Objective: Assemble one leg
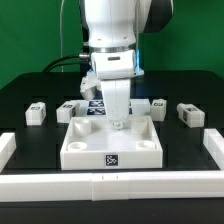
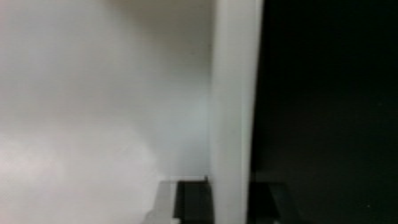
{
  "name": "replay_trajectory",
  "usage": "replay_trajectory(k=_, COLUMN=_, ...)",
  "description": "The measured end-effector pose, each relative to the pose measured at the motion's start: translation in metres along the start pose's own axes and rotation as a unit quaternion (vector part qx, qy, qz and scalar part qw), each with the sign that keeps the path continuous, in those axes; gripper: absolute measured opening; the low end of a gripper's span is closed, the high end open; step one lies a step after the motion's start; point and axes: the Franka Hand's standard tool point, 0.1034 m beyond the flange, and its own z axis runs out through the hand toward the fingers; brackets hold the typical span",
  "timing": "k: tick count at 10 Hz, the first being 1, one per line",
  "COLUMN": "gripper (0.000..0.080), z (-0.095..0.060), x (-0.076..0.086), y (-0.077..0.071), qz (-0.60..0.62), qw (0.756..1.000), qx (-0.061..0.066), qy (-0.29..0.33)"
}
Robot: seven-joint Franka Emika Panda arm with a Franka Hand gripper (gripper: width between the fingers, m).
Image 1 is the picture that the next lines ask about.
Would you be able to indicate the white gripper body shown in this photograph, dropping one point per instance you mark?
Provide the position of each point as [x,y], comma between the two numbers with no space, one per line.
[115,71]

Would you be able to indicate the white square tabletop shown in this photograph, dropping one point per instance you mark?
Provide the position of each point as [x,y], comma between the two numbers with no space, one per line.
[93,143]

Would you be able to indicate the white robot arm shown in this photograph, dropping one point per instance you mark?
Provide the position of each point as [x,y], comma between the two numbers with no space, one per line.
[114,27]

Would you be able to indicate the white marker base plate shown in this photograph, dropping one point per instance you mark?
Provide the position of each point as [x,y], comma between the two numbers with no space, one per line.
[97,108]

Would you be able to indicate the white U-shaped fence wall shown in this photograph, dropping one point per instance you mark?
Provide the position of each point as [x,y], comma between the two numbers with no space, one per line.
[104,186]

